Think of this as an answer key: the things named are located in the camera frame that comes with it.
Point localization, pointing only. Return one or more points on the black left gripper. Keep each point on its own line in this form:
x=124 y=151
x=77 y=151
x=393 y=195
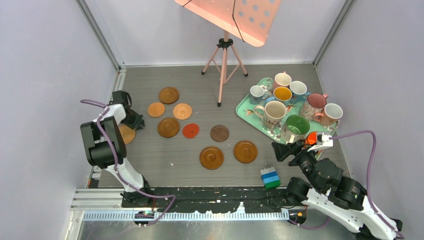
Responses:
x=138 y=121

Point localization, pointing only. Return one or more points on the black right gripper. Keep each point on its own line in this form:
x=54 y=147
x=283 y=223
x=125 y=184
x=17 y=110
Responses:
x=282 y=150

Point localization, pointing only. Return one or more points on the woven rattan coaster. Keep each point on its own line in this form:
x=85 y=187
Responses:
x=127 y=133
x=182 y=111

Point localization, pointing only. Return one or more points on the light plain wooden coaster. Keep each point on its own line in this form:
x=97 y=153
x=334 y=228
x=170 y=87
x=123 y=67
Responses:
x=156 y=109

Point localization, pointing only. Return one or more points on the large ridged brown wooden coaster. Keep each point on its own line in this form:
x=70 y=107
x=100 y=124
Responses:
x=168 y=127

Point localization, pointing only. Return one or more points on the red round paper coaster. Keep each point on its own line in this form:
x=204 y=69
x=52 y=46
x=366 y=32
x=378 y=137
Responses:
x=191 y=130

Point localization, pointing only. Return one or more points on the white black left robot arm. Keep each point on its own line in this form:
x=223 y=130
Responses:
x=105 y=148

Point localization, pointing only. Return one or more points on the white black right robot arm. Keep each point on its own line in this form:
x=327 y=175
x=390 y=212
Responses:
x=328 y=190

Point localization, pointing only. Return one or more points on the ridged brown coaster front right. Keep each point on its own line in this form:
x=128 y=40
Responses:
x=245 y=151

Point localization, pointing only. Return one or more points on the ridged brown coaster back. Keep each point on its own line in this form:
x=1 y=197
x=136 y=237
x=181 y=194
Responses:
x=168 y=95

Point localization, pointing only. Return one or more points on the dark walnut flat coaster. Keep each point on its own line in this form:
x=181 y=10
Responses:
x=219 y=133

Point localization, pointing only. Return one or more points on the ridged brown coaster front left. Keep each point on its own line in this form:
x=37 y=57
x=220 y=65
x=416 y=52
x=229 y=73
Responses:
x=211 y=157

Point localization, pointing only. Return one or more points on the green inside cream mug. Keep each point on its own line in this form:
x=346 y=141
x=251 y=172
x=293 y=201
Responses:
x=295 y=128

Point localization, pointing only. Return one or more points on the blue green toy brick stack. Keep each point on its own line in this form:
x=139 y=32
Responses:
x=270 y=178

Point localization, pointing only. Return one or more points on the orange mug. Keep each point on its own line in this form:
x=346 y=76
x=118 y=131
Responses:
x=311 y=139

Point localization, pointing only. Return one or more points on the cream shell pattern mug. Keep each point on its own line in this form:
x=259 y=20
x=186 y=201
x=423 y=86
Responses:
x=271 y=114

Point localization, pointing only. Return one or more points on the mint green floral tray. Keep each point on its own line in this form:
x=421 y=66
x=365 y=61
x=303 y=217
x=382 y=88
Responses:
x=245 y=110

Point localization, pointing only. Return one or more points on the yellow inside blue mug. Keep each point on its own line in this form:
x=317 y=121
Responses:
x=283 y=94

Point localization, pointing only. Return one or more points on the peach mug white inside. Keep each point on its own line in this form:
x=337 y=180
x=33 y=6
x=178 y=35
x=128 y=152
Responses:
x=330 y=115

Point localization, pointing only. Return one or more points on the pink inside floral mug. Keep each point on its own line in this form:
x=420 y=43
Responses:
x=313 y=104

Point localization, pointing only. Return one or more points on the small blue patterned mug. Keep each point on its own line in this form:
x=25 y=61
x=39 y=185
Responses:
x=256 y=93

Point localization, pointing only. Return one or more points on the white inside teal mug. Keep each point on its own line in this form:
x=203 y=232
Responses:
x=298 y=89

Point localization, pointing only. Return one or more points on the pink white inside mug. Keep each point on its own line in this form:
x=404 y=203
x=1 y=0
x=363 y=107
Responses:
x=281 y=79

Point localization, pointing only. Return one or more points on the pink music stand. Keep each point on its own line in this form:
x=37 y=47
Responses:
x=248 y=20

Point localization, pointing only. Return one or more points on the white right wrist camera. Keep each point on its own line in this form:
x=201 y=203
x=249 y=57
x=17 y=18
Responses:
x=324 y=142

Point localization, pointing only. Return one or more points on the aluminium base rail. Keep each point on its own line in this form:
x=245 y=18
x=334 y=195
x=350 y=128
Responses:
x=186 y=204

